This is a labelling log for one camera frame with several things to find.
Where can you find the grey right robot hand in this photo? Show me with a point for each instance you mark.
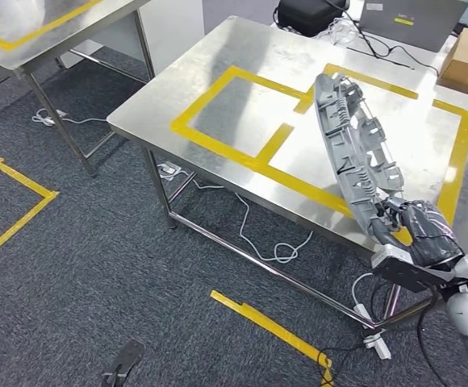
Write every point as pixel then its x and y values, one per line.
pixel 431 235

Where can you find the grey plastic wheel hubcap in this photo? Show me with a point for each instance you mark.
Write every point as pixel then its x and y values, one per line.
pixel 347 149

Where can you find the stainless steel workbench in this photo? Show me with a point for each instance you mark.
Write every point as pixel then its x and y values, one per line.
pixel 258 53

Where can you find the white power strip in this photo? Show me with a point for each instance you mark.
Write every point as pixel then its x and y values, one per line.
pixel 379 344

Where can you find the grey laptop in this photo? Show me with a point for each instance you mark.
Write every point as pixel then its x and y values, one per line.
pixel 416 27

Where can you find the yellow floor tape strip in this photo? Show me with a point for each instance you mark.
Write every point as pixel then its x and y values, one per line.
pixel 266 323

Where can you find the black bag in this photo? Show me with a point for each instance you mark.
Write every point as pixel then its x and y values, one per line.
pixel 311 16

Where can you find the yellow tabletop tape grid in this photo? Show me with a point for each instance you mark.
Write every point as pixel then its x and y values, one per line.
pixel 218 147

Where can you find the white board panel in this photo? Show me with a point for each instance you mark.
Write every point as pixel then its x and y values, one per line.
pixel 173 32

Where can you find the stainless steel table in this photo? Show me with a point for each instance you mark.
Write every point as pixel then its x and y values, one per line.
pixel 56 37

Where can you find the yellow floor tape square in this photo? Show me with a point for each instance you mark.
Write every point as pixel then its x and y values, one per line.
pixel 20 219

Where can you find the yellow tabletop tape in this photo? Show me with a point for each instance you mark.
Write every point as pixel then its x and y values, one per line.
pixel 24 36

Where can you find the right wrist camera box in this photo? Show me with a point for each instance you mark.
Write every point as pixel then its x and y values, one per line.
pixel 399 270

